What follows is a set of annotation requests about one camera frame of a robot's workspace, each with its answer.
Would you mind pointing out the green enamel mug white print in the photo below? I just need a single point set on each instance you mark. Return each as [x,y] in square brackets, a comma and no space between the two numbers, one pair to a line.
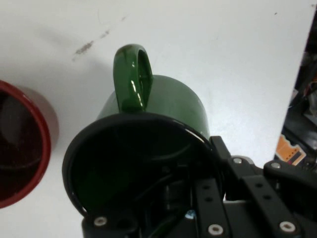
[173,99]

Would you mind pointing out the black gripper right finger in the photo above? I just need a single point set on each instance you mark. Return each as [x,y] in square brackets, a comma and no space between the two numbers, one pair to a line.
[270,208]

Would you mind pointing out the red enamel mug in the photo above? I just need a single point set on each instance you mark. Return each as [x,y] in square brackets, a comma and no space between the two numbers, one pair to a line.
[24,148]

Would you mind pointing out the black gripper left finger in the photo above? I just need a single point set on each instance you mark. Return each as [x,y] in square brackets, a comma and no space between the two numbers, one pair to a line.
[210,213]

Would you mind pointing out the orange perforated plate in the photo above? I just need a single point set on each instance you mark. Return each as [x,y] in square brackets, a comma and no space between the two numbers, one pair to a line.
[289,150]

